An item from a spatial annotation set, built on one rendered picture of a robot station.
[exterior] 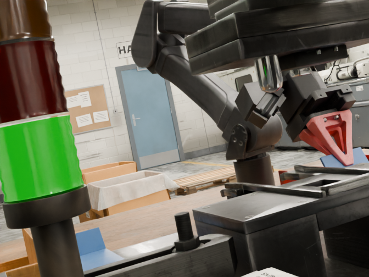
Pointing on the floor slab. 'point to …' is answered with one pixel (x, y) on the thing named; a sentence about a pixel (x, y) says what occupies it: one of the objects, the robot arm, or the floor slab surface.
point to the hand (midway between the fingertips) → (345, 161)
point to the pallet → (186, 182)
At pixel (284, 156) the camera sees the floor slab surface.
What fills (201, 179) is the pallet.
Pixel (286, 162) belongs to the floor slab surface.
